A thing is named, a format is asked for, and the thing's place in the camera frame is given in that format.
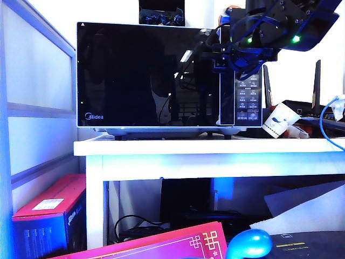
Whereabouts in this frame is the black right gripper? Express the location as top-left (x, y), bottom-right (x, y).
top-left (201, 44), bottom-right (278, 79)

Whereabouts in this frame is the orange fruit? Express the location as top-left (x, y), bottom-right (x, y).
top-left (218, 5), bottom-right (239, 24)

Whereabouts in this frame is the black glass microwave door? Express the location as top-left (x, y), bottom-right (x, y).
top-left (77, 22), bottom-right (237, 127)

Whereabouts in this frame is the black Midea microwave oven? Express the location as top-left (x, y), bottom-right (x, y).
top-left (77, 22), bottom-right (263, 141)

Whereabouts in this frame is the white paper cup blue print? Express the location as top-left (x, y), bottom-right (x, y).
top-left (263, 102), bottom-right (302, 139)

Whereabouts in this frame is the black router with antennas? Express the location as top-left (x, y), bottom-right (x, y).
top-left (263, 59), bottom-right (345, 133)

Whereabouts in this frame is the red and white small packet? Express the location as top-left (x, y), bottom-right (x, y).
top-left (285, 124), bottom-right (313, 139)

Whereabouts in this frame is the white side table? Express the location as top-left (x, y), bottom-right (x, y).
top-left (73, 137), bottom-right (345, 250)

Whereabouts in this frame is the white tape tag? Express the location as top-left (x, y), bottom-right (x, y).
top-left (332, 94), bottom-right (345, 121)

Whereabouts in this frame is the black upright panel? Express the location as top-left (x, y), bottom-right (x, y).
top-left (161, 178), bottom-right (212, 216)

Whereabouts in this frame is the black flat device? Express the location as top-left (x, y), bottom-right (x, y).
top-left (169, 209), bottom-right (245, 235)

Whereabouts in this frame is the white foam board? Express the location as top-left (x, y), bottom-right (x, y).
top-left (249, 180), bottom-right (345, 233)

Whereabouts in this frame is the shiny blue ball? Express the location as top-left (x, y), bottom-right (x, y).
top-left (225, 229), bottom-right (273, 259)

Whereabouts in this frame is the pink gift box gold pattern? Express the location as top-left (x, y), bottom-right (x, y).
top-left (50, 221), bottom-right (229, 259)

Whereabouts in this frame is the white office partition panel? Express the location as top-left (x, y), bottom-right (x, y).
top-left (0, 0), bottom-right (79, 259)

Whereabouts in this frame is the black box gold print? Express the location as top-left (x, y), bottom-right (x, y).
top-left (269, 230), bottom-right (345, 259)

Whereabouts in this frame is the red and black router box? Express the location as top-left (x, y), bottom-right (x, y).
top-left (12, 174), bottom-right (87, 259)

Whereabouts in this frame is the blue network cable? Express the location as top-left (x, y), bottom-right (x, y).
top-left (319, 94), bottom-right (345, 152)

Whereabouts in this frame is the black power cable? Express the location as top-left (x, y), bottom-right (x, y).
top-left (114, 215), bottom-right (170, 243)

